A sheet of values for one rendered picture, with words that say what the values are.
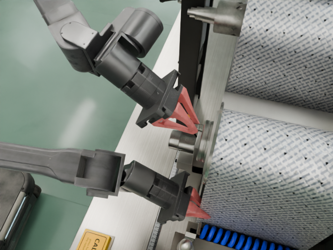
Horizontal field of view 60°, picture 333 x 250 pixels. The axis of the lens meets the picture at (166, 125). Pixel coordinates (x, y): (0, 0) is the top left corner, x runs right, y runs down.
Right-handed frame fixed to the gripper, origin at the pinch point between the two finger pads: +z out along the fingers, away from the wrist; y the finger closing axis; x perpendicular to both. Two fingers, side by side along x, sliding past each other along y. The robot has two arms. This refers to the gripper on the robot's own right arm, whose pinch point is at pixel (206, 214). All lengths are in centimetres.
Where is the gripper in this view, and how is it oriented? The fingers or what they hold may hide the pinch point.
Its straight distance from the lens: 64.7
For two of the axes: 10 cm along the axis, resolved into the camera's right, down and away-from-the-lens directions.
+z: 8.3, 5.0, 2.6
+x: 4.9, -4.0, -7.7
